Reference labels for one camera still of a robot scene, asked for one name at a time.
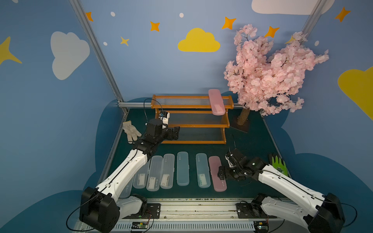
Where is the pink pencil case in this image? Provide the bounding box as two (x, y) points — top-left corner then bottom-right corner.
(208, 156), (227, 192)
(208, 89), (225, 116)

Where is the light blue pencil case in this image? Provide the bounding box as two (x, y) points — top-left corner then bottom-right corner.
(196, 153), (211, 188)
(176, 151), (189, 186)

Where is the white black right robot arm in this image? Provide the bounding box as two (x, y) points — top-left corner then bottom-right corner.
(216, 149), (345, 233)

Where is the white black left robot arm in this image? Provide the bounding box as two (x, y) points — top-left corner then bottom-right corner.
(79, 118), (180, 233)

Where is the orange three-tier shelf rack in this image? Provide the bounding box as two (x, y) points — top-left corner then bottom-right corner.
(151, 95), (234, 144)

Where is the clear pencil case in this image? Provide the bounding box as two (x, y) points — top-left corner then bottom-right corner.
(146, 155), (163, 192)
(119, 178), (134, 199)
(133, 161), (151, 189)
(160, 153), (175, 189)

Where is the clear pencil case far left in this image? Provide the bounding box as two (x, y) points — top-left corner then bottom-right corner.
(119, 178), (134, 199)

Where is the beige knit work glove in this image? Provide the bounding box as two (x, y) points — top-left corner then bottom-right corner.
(122, 121), (142, 144)

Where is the green black work glove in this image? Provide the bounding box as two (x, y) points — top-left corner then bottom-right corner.
(268, 153), (289, 176)

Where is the right circuit board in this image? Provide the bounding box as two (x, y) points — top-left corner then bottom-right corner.
(254, 221), (269, 233)

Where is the pink blossom artificial tree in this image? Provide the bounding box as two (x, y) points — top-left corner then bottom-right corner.
(224, 24), (329, 130)

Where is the left green circuit board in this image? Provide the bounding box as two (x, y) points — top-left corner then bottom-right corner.
(131, 222), (149, 231)

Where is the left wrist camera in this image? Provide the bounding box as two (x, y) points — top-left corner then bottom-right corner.
(159, 111), (170, 125)

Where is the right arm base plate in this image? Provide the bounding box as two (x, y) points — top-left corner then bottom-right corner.
(236, 202), (276, 219)

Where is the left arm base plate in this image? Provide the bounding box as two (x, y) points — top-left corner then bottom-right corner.
(125, 203), (161, 219)

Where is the aluminium front rail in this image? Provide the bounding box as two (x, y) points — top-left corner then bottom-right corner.
(71, 198), (326, 233)

